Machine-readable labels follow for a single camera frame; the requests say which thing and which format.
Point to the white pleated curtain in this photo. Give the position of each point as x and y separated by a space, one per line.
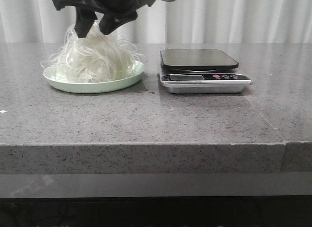
181 21

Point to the white vermicelli bundle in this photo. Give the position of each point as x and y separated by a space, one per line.
94 59

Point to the digital kitchen scale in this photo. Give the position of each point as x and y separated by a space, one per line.
200 71

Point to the light green plate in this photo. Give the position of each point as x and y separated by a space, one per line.
91 88

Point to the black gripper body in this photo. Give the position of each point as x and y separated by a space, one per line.
87 9

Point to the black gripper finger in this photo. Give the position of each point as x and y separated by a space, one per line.
84 21
109 24

